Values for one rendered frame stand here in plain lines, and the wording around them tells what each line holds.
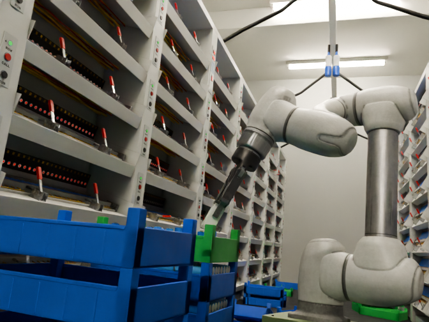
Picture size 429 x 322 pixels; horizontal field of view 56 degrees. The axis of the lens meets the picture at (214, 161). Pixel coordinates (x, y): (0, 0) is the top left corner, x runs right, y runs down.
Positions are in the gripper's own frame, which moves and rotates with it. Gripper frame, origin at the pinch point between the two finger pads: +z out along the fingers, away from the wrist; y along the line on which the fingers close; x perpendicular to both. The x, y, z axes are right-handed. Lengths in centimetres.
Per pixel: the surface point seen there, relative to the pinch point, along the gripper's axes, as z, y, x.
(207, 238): 6.4, -18.3, 0.8
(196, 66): -84, 112, 38
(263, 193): -84, 298, -69
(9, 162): 14, 16, 56
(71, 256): 20, -44, 20
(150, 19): -61, 46, 56
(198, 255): 10.3, -17.4, 0.6
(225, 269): 9.8, -6.4, -8.3
